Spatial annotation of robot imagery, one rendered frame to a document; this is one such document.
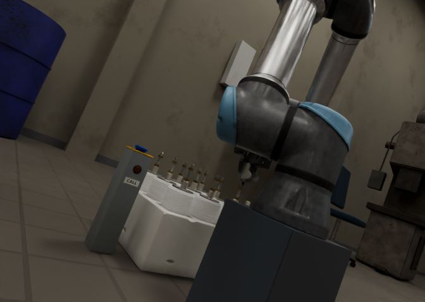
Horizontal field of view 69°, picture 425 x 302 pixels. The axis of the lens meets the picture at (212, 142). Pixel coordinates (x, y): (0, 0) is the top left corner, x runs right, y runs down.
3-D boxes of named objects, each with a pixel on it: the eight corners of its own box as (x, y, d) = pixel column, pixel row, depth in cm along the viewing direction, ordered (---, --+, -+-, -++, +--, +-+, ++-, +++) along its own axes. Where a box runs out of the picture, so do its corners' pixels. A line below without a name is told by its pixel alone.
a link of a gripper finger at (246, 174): (243, 187, 111) (253, 163, 112) (232, 183, 115) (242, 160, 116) (248, 190, 112) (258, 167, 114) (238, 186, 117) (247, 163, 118)
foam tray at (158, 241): (234, 285, 111) (253, 237, 113) (140, 271, 89) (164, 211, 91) (182, 241, 143) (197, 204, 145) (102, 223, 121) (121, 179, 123)
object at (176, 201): (169, 240, 107) (190, 191, 109) (178, 251, 98) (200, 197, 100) (143, 232, 103) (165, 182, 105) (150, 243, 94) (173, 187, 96)
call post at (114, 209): (112, 254, 93) (153, 158, 96) (89, 251, 89) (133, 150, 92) (105, 245, 99) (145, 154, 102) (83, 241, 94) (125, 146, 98)
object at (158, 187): (145, 233, 104) (166, 182, 105) (128, 221, 109) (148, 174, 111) (164, 235, 111) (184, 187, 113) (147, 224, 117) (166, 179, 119)
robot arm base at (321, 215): (341, 246, 58) (359, 196, 59) (291, 229, 50) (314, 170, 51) (283, 218, 71) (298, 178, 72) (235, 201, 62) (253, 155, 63)
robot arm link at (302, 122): (343, 186, 54) (369, 115, 55) (269, 158, 57) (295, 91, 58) (328, 187, 66) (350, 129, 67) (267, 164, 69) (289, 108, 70)
